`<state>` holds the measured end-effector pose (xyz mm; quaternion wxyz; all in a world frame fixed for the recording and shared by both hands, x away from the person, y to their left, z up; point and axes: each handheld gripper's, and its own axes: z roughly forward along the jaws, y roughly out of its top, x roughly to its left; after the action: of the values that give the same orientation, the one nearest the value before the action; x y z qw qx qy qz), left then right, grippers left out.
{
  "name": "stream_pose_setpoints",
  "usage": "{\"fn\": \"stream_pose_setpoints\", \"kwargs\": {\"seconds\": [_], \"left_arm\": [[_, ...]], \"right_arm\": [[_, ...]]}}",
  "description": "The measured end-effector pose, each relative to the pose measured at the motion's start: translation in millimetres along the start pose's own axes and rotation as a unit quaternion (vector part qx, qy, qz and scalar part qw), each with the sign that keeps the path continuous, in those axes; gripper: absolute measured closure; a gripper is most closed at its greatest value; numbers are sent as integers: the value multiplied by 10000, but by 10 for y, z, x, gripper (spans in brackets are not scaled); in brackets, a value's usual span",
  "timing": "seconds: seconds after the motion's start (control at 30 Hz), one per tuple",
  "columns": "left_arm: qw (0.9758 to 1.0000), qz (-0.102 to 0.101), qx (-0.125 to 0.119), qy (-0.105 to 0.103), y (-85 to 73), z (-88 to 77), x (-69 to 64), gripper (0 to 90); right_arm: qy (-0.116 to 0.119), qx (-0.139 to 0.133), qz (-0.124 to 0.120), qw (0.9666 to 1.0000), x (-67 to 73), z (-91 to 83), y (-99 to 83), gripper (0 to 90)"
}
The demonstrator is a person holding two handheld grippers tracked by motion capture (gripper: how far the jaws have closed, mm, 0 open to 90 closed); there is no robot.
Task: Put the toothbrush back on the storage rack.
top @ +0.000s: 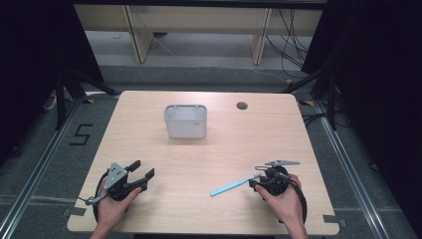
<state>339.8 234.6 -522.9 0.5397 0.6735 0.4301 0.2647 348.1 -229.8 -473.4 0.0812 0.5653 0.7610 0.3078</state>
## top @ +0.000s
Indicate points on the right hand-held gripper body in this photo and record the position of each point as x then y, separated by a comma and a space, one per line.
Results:
275, 183

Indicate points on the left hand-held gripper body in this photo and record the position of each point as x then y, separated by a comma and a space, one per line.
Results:
116, 181

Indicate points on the blue toothbrush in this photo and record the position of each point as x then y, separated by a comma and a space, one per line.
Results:
232, 186

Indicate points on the white plastic container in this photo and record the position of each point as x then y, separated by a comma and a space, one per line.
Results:
185, 124

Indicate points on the person's right hand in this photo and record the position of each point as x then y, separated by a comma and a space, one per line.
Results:
288, 205

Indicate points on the person's left hand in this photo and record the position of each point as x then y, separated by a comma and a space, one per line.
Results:
112, 210

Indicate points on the grey tape strip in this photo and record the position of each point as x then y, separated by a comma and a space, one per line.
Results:
333, 219
74, 211

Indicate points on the yellow black tape piece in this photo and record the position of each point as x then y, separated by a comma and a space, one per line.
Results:
88, 101
289, 81
307, 103

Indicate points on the black metal stand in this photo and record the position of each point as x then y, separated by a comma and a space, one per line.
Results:
331, 106
60, 106

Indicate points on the black curtain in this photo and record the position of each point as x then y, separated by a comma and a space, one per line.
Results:
381, 83
26, 66

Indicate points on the beige wooden desk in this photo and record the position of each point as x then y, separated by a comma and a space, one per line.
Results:
199, 20

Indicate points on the aluminium floor rail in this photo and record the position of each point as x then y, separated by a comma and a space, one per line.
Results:
39, 166
346, 166

